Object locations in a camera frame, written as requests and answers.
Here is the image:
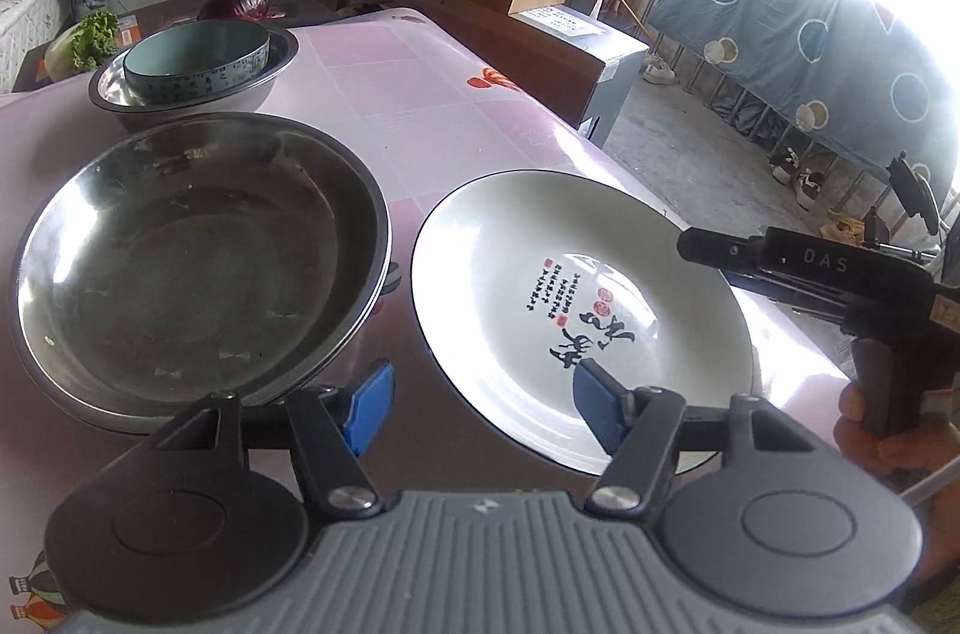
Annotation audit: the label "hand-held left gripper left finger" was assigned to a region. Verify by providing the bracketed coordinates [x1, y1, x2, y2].
[154, 362, 397, 522]

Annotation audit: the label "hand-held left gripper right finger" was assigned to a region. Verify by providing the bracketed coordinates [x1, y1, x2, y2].
[572, 358, 815, 519]

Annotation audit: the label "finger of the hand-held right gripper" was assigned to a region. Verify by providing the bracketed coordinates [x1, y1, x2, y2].
[721, 271, 845, 335]
[677, 226, 766, 271]

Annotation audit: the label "white calligraphy plate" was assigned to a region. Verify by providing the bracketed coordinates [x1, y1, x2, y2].
[410, 170, 756, 477]

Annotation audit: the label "large steel basin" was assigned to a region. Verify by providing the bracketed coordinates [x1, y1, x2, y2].
[9, 110, 395, 436]

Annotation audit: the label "deep stainless steel bowl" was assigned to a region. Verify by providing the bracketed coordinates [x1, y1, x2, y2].
[88, 22, 299, 134]

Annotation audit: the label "teal ceramic bowl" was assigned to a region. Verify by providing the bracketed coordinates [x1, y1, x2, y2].
[122, 20, 271, 106]

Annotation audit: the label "person's right hand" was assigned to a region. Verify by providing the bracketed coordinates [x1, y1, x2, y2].
[834, 379, 935, 474]

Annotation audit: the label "yellow sandals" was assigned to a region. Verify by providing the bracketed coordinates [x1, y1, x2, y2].
[825, 212, 863, 246]

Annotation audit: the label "blue blanket with circles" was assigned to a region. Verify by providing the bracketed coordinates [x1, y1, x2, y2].
[646, 0, 960, 207]

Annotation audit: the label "yellow broom stick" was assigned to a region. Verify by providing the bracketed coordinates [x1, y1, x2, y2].
[604, 0, 661, 42]

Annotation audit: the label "large brown carton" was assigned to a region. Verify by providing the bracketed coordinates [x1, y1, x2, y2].
[416, 0, 651, 149]

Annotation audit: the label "white paper sheet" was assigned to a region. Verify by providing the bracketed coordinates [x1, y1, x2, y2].
[517, 4, 601, 38]

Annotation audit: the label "grey printed flat carton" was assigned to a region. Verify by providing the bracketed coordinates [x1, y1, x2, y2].
[13, 0, 342, 95]

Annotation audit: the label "napa cabbage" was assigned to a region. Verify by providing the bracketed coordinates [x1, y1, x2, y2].
[43, 10, 121, 78]

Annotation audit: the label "white mattress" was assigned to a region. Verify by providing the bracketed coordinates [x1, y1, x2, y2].
[0, 0, 65, 95]

